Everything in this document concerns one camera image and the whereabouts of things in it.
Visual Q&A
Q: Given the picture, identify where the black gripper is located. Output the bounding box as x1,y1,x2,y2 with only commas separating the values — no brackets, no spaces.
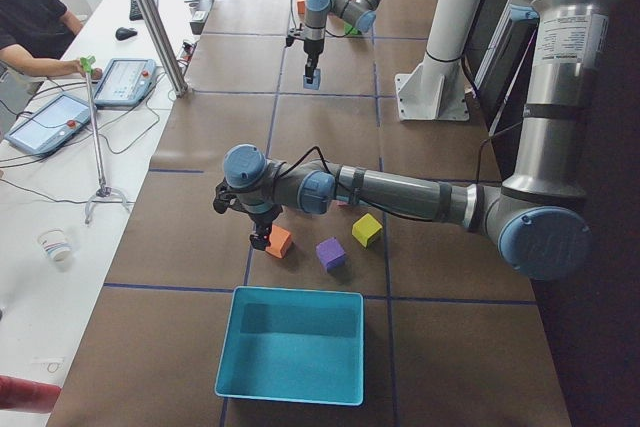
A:
304,39,323,85
249,206,281,251

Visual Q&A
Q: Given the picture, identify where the light blue block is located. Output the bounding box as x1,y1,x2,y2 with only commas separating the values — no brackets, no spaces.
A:
302,69,321,90

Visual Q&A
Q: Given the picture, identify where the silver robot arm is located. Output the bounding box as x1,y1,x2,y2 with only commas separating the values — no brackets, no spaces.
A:
298,0,382,90
212,0,620,281

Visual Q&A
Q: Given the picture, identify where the left orange foam block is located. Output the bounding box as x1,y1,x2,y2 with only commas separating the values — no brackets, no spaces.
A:
265,224,292,259

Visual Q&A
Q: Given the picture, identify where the orange foam block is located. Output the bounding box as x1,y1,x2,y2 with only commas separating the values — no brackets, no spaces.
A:
295,0,306,16
265,224,292,259

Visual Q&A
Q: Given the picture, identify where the green foam block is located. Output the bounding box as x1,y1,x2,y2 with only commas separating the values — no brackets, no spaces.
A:
343,23,362,37

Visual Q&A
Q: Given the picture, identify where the left purple foam block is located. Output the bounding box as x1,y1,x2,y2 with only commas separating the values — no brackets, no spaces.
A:
315,237,347,272

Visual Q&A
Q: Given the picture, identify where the right orange foam block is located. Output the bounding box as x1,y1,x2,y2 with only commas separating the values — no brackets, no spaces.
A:
295,0,306,16

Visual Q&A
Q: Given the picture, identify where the teal plastic bin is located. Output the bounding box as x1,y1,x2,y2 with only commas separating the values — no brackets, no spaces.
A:
214,286,365,406

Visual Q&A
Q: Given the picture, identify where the yellow foam block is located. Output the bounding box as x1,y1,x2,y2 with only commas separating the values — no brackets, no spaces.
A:
352,213,383,248

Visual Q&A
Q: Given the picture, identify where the far teach pendant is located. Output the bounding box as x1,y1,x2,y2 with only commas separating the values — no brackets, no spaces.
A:
93,58,156,110

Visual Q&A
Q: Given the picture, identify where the teach pendant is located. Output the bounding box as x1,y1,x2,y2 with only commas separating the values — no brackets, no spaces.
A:
5,94,90,156
93,58,156,110

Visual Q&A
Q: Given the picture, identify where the black computer mouse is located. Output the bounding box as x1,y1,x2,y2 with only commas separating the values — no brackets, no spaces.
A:
115,27,138,41

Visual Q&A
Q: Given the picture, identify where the paper cup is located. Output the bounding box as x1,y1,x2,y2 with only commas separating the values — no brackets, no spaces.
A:
37,229,71,262

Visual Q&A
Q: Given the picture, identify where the near teach pendant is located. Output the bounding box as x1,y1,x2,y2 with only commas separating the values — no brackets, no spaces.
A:
5,94,90,156

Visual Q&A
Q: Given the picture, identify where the person in black shirt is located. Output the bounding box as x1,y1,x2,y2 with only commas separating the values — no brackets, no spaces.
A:
1,0,85,77

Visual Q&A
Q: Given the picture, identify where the red cylinder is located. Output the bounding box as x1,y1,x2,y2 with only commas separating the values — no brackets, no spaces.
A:
1,375,61,414

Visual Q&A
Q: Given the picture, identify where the aluminium frame post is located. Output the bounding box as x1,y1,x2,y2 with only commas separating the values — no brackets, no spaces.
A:
137,0,188,98

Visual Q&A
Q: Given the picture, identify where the green handled reacher stick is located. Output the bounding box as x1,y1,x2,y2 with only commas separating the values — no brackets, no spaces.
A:
79,56,133,226

